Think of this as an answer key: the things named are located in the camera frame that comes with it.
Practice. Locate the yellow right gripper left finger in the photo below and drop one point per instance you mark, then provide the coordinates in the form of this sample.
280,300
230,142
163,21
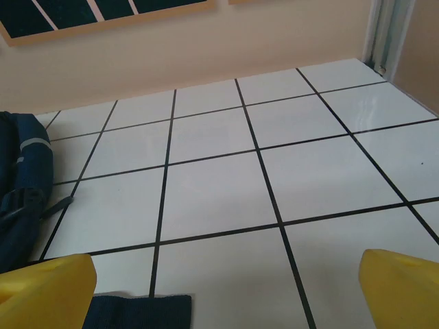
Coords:
44,294

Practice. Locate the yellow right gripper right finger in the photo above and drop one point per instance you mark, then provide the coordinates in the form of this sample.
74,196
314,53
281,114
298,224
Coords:
404,294

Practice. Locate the navy blue school backpack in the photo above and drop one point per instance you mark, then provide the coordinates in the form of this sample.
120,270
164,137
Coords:
20,164

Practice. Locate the dark navy ribbed fabric item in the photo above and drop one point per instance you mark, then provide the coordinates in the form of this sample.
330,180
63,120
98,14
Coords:
144,313

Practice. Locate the aluminium corner post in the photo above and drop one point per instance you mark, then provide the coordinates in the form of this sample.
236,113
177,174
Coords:
380,34

